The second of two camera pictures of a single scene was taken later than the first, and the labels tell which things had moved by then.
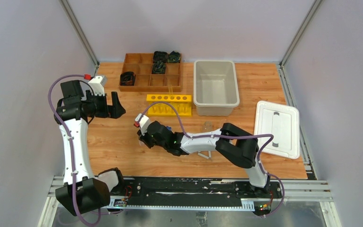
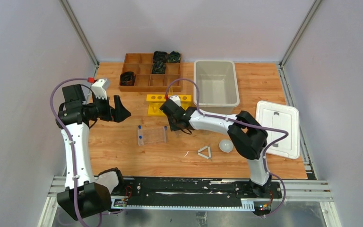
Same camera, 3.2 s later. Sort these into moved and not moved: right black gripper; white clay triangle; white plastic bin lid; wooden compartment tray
Moved: right black gripper
Not moved: wooden compartment tray; white clay triangle; white plastic bin lid
